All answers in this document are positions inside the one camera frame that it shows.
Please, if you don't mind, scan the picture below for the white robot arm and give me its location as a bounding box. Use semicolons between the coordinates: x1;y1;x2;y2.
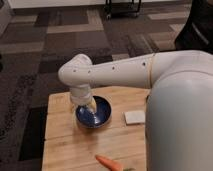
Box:
58;50;213;171

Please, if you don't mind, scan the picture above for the black wheeled cart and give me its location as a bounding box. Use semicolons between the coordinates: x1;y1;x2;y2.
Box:
104;0;142;19

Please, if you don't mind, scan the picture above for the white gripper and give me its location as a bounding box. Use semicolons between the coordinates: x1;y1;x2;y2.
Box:
70;84;97;122

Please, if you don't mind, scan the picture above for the orange carrot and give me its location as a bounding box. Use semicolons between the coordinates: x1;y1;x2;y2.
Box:
95;155;123;171

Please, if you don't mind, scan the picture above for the dark blue bowl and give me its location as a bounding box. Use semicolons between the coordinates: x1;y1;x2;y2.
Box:
76;96;111;128

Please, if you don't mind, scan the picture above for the black office chair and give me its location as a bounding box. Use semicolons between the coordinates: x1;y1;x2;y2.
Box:
175;0;213;54

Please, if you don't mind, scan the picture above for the white sponge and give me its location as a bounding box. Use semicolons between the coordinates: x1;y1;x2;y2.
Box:
124;110;145;125

